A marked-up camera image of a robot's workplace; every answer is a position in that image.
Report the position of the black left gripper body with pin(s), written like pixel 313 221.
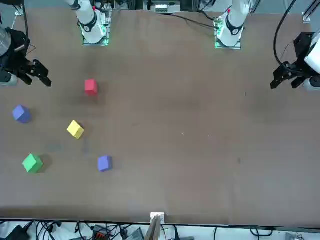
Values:
pixel 302 47

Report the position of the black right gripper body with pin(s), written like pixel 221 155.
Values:
pixel 18 47

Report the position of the red foam cube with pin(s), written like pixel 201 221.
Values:
pixel 90 87

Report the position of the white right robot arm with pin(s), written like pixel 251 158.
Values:
pixel 90 22

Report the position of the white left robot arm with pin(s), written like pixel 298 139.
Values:
pixel 233 22

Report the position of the violet blue foam cube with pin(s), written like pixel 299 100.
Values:
pixel 104 163
pixel 22 113

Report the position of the yellow foam cube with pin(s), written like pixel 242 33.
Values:
pixel 75 129

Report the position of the green foam cube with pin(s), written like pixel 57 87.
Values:
pixel 32 163

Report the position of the aluminium corner profile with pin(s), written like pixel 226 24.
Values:
pixel 306 15
pixel 19 12

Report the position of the black power adapter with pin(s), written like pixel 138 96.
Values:
pixel 17 232

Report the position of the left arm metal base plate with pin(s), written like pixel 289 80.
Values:
pixel 217 30

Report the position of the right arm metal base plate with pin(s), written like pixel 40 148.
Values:
pixel 106 30

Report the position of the white post bracket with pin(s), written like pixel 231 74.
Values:
pixel 157 215

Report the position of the camera mount post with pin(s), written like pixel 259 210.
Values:
pixel 153 230

